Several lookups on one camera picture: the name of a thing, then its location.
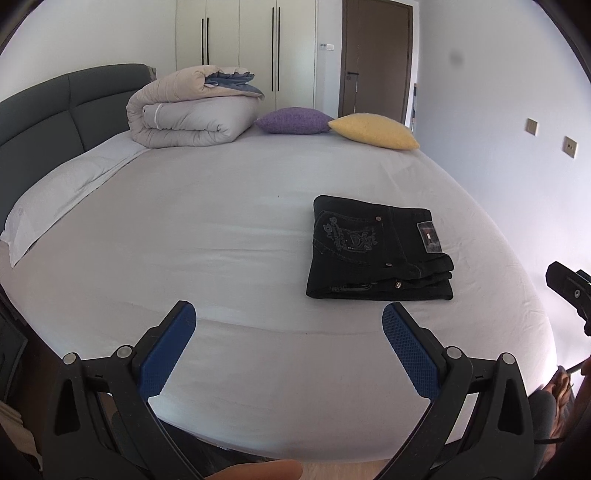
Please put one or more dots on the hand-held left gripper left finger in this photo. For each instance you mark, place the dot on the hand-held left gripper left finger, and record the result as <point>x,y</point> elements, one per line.
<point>166,355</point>

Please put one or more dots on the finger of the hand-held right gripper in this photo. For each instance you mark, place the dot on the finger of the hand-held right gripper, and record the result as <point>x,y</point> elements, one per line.
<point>570,286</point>

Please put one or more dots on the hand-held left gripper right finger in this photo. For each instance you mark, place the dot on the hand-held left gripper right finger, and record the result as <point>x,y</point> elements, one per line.
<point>411,350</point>

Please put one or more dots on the black pants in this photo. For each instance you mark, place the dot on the black pants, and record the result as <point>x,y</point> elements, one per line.
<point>369,249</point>

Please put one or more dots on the person's left hand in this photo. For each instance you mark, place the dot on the person's left hand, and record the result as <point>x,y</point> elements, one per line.
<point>258,471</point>

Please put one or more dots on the bed with white sheet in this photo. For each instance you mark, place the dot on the bed with white sheet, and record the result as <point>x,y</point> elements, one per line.
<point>221,240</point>

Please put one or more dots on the dark bedside cabinet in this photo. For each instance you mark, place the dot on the dark bedside cabinet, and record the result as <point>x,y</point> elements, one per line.
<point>11,341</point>

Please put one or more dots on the white pillow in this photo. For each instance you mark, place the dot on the white pillow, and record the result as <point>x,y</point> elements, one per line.
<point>69,189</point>

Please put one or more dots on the yellow cushion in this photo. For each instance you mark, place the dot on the yellow cushion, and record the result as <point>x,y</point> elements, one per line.
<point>374,131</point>

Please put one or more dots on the folded beige duvet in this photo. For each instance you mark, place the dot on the folded beige duvet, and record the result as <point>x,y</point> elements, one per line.
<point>194,115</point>

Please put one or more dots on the purple cushion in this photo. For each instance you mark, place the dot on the purple cushion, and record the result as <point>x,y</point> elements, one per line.
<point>293,121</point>

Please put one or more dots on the grey padded headboard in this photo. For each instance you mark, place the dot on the grey padded headboard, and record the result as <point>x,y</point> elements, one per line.
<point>41,115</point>

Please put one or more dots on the brown door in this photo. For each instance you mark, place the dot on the brown door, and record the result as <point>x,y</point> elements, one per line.
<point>376,55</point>

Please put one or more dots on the white wardrobe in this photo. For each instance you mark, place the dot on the white wardrobe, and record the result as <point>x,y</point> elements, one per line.
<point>249,46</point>

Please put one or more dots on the square wall socket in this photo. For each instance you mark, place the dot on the square wall socket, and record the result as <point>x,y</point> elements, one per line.
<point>532,127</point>
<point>570,147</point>

